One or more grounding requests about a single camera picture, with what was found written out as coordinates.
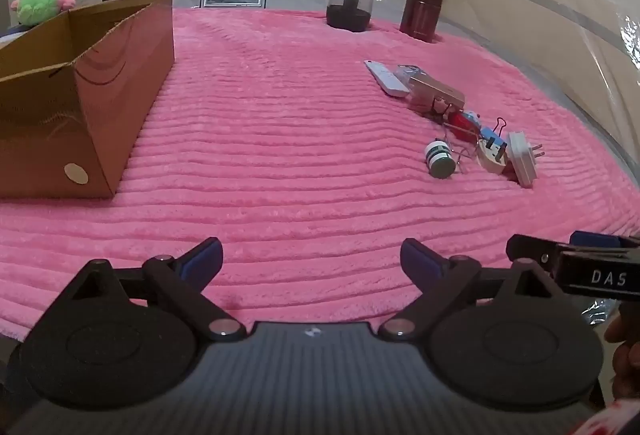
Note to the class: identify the green pink plush toy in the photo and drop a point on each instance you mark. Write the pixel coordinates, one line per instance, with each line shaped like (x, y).
(37, 5)

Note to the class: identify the white two-prong power adapter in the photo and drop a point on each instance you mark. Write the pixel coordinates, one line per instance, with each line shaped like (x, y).
(520, 160)

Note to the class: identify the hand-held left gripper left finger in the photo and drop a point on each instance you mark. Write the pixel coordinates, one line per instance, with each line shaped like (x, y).
(204, 256)

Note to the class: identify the red blue toy figure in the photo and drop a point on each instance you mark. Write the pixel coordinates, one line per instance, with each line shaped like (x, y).
(460, 121)

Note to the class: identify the tan rectangular box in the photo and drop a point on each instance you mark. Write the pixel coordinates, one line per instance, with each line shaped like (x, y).
(435, 90)

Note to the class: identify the brown cardboard box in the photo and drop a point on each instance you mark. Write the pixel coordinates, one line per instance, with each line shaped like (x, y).
(125, 90)

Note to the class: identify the white green cylinder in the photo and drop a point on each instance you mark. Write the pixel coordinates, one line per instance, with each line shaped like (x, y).
(437, 157)

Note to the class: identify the brown metal canister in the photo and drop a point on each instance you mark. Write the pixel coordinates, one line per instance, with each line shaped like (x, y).
(420, 12)

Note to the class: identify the person's right hand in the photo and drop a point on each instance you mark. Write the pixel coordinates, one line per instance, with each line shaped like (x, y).
(625, 350)

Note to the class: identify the white three-pin plug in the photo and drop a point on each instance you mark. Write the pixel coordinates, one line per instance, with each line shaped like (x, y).
(490, 160)

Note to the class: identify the white remote control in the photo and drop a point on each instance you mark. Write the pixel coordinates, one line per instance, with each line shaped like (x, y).
(387, 80)

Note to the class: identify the glass jar with dark contents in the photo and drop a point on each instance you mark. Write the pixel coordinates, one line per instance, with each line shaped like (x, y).
(350, 10)

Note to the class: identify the blue binder clip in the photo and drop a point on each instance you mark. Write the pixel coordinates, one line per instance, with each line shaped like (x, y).
(492, 139)

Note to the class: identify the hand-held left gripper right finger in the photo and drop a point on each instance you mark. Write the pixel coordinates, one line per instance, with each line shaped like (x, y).
(417, 260)

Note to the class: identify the red white printed cloth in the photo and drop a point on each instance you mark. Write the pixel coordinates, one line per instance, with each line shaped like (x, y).
(610, 420)

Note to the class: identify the clear box of paper clips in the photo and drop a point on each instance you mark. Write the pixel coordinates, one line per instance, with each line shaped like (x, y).
(405, 74)

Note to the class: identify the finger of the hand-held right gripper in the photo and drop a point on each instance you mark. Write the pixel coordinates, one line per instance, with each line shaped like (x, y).
(530, 249)
(595, 238)

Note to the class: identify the clear plastic sheet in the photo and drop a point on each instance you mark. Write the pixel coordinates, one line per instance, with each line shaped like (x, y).
(550, 25)

